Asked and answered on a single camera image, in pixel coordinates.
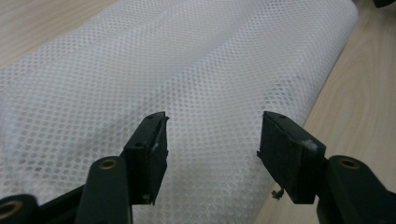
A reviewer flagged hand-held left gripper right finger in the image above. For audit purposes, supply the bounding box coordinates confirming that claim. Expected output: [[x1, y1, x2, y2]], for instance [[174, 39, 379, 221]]
[[256, 110, 328, 205]]

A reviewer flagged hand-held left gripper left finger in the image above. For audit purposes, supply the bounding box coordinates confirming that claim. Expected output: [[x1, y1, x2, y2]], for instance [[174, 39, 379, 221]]
[[120, 111, 171, 206]]

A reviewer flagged white mesh laundry bag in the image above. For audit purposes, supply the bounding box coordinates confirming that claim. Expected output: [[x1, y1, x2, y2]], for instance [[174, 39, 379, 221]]
[[0, 0, 360, 224]]

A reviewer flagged black object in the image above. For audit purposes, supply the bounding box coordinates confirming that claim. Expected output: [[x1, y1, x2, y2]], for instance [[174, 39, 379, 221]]
[[372, 0, 396, 9]]

